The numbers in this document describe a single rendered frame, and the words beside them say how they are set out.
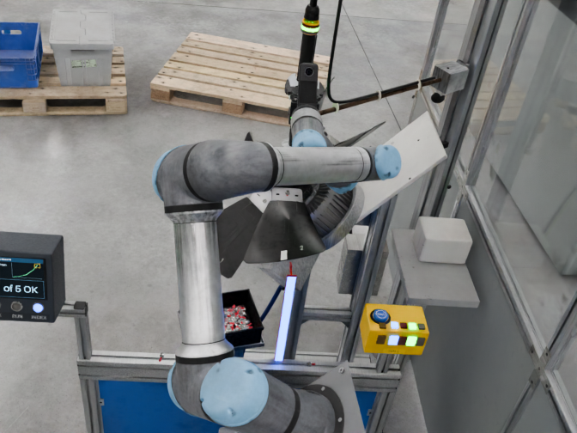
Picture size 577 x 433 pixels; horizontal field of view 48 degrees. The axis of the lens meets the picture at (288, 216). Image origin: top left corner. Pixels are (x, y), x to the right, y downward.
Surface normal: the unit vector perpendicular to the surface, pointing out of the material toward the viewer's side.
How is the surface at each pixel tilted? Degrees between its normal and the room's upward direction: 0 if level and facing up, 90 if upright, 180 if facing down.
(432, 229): 0
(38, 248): 15
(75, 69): 95
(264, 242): 22
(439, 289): 0
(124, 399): 90
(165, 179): 75
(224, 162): 44
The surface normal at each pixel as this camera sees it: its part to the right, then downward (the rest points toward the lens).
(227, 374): -0.57, -0.53
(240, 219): -0.34, -0.11
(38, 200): 0.11, -0.79
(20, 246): 0.10, -0.92
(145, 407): 0.04, 0.62
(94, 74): 0.22, 0.69
